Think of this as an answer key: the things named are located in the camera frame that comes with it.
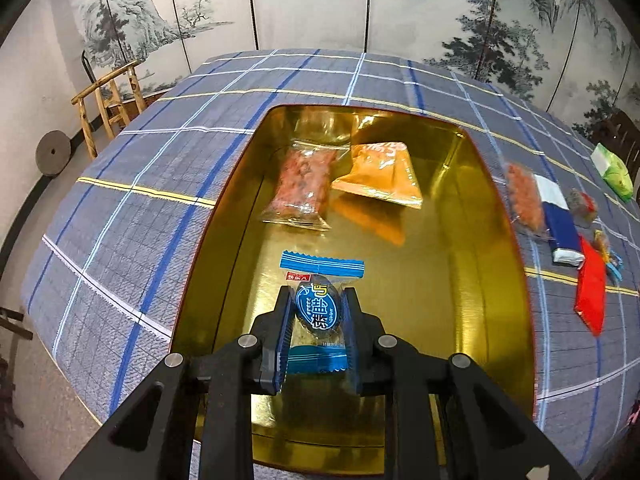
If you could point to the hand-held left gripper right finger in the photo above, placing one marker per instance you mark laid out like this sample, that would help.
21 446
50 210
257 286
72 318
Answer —
351 340

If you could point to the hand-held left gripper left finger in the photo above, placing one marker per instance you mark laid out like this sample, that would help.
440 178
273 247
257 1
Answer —
283 335

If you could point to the blue egg snack packet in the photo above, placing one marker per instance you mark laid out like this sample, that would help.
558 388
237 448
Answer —
317 310

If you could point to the gold tin box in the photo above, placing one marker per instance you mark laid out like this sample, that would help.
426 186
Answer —
450 285

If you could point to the clear pink snack packet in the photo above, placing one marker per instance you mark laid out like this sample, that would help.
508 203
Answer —
525 200
300 185

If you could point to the blue and white packet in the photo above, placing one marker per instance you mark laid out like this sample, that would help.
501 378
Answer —
562 225

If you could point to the red snack packet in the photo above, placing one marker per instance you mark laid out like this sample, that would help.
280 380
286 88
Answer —
590 285

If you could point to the teal candy packet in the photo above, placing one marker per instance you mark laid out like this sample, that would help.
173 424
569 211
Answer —
612 265

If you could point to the orange snack packet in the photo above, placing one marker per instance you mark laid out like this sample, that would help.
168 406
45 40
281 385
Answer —
385 175

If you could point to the dark candy with red wrapper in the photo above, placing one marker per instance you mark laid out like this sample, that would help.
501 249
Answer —
582 205

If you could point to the dark wooden furniture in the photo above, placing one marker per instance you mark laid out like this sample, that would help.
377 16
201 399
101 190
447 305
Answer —
10 320

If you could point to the round stone wheel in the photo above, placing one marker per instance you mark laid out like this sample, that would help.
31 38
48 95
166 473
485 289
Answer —
61 160

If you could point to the light wooden chair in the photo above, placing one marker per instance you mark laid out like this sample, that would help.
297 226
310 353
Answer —
136 87

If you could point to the pink ribbon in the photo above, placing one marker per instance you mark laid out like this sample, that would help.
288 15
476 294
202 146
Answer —
635 412

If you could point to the green snack packet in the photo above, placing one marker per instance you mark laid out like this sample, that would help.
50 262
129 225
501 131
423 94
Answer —
615 172

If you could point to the painted folding screen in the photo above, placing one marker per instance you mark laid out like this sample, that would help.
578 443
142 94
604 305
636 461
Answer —
310 5

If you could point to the dark wooden chair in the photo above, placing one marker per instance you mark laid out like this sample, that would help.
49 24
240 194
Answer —
620 132

